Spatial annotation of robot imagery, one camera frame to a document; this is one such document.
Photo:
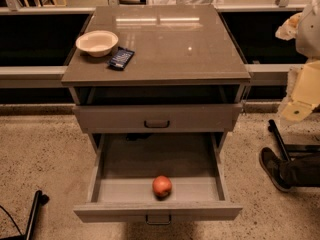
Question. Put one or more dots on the black stand leg left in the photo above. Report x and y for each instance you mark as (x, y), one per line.
(39, 200)

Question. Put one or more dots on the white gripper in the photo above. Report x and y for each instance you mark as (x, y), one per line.
(310, 34)

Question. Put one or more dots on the blue snack packet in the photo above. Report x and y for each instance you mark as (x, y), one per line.
(120, 59)

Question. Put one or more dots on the closed grey top drawer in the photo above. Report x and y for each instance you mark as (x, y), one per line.
(157, 118)

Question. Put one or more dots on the red apple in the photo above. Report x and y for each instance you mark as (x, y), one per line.
(162, 186)

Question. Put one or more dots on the black stand leg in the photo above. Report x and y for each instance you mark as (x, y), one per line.
(39, 200)
(289, 151)

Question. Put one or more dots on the white paper bowl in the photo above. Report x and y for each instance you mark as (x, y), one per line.
(97, 43)

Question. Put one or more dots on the grey drawer cabinet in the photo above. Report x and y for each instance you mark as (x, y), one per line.
(163, 36)

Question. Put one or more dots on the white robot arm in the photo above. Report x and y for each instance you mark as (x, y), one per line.
(307, 41)

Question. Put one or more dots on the black stand leg right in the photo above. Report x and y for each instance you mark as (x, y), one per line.
(289, 151)

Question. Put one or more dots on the black shoe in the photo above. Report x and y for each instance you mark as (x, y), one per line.
(272, 165)

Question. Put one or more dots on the open grey middle drawer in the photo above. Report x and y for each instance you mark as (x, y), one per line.
(121, 185)

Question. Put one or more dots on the metal railing beam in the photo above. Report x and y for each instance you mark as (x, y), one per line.
(133, 75)

